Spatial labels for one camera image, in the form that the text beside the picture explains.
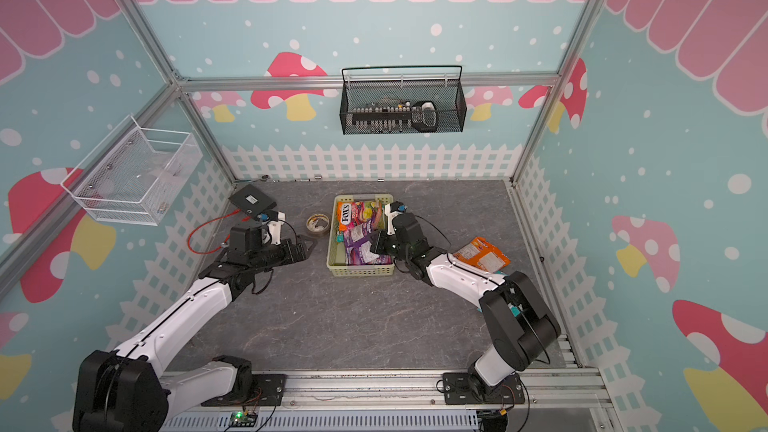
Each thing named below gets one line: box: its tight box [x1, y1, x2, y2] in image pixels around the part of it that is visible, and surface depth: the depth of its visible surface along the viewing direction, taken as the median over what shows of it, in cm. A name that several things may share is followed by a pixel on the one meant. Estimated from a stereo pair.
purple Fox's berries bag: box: [344, 240, 394, 265], surface depth 92 cm
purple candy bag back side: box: [344, 220, 377, 253], surface depth 93 cm
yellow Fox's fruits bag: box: [337, 201, 385, 232], surface depth 102 cm
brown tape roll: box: [306, 213, 330, 235], surface depth 108 cm
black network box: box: [228, 184, 277, 219], surface depth 115 cm
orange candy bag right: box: [453, 236, 512, 273], surface depth 99 cm
